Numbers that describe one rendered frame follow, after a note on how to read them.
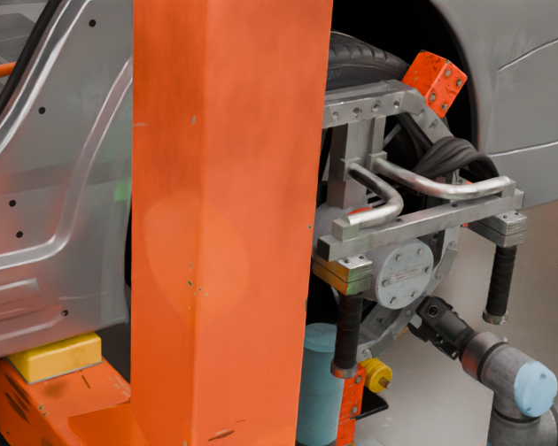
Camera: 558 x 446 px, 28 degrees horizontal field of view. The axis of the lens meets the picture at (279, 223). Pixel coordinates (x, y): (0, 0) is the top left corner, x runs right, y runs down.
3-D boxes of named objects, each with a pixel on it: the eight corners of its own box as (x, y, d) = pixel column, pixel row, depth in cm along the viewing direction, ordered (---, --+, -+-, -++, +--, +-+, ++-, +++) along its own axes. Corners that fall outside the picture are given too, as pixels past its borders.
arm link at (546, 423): (554, 468, 208) (562, 414, 202) (496, 477, 205) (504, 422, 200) (531, 437, 216) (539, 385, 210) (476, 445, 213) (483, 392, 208)
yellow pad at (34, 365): (68, 326, 198) (68, 302, 196) (104, 363, 188) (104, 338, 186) (-5, 347, 191) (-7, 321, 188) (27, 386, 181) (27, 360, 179)
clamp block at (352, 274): (335, 265, 178) (337, 235, 176) (371, 289, 172) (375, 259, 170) (310, 272, 176) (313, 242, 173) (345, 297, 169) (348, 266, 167)
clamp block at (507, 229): (486, 222, 197) (491, 195, 194) (523, 242, 190) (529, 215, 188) (466, 228, 194) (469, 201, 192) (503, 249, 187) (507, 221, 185)
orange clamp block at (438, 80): (414, 106, 204) (440, 65, 204) (444, 120, 199) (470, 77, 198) (393, 90, 199) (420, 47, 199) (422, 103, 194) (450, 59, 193)
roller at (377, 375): (311, 326, 242) (313, 303, 239) (399, 395, 220) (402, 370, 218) (289, 334, 239) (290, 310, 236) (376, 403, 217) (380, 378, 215)
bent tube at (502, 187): (437, 157, 203) (445, 102, 198) (515, 196, 189) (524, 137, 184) (362, 173, 193) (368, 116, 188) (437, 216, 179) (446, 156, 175)
